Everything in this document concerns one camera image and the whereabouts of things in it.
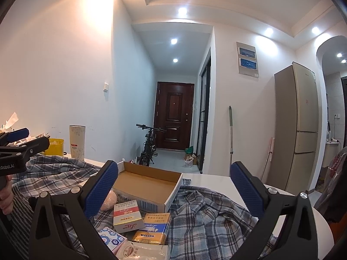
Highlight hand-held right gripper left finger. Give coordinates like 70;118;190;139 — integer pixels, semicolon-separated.
28;160;119;260

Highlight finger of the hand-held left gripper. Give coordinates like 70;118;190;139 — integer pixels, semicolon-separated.
0;137;51;158
0;128;30;148

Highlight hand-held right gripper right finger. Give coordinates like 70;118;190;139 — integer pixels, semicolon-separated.
229;161;318;260

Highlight pink bun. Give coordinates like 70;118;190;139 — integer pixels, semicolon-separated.
101;191;118;212

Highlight red white small box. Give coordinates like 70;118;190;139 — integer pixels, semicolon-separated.
113;200;146;234

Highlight cardboard box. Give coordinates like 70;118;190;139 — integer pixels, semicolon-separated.
112;161;183;213

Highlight yellow box blue label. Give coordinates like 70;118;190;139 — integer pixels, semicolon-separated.
139;213;171;232

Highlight white wipes packet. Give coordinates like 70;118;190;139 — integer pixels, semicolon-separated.
116;242;171;260

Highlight person's left hand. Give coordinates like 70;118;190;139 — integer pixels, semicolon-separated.
0;175;13;216

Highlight clear plastic wrappers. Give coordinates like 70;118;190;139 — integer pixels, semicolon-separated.
16;132;51;143

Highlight crumpled white tissue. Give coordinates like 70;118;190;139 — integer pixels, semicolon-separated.
1;112;19;131

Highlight yellow plastic container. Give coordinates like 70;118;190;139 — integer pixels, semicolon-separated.
43;138;65;157

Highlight blue plaid cloth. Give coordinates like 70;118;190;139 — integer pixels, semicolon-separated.
8;154;274;260

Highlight speckled white tumbler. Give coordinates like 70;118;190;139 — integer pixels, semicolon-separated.
69;125;86;160

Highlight floral tissue packet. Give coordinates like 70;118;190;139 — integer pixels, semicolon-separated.
97;226;128;253

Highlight small brown floor carton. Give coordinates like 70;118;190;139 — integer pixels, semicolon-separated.
184;153;198;166

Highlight black bicycle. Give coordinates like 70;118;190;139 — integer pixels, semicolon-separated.
136;124;167;167

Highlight beige refrigerator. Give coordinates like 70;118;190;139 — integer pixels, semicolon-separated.
266;62;320;196

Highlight dark patterned garment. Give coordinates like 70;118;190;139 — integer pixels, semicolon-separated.
314;146;347;223

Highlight black framed glass door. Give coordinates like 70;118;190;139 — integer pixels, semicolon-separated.
196;56;212;173

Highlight dark red entrance door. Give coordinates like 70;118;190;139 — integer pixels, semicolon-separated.
153;81;195;150

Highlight grey wall electrical panel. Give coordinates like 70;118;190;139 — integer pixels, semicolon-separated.
236;42;260;78

